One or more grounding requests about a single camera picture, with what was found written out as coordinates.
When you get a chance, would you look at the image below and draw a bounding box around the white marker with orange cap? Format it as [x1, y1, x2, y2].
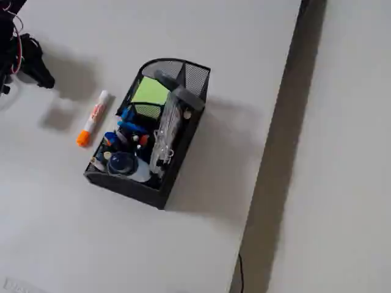
[76, 90, 110, 148]

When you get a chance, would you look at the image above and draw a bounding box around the blue clip pair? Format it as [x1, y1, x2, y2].
[121, 107, 136, 123]

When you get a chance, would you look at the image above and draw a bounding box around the blue pen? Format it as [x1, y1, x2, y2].
[117, 121, 148, 136]

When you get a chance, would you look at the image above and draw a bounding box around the green sticky note pad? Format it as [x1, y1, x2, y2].
[130, 76, 170, 120]

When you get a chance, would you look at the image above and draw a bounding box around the dark blue and white tool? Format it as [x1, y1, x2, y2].
[106, 151, 152, 183]

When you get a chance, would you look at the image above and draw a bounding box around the clear plastic bag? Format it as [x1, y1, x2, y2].
[148, 91, 185, 181]

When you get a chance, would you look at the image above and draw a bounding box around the dark grey flat tool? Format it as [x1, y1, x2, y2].
[154, 69, 206, 111]

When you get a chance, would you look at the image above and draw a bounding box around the black mesh desk organizer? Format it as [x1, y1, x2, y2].
[82, 57, 211, 211]

